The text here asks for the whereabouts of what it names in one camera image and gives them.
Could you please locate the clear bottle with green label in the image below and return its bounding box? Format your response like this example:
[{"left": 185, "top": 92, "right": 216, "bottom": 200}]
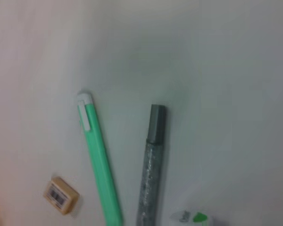
[{"left": 169, "top": 210, "right": 215, "bottom": 226}]

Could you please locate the grey marker pen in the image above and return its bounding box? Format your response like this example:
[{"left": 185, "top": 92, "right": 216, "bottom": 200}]
[{"left": 136, "top": 104, "right": 167, "bottom": 226}]

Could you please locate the mint green pen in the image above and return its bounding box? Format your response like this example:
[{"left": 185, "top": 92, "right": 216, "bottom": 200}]
[{"left": 76, "top": 90, "right": 125, "bottom": 226}]

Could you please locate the beige eraser with barcode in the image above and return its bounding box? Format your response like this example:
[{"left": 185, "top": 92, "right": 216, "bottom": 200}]
[{"left": 42, "top": 177, "right": 80, "bottom": 215}]

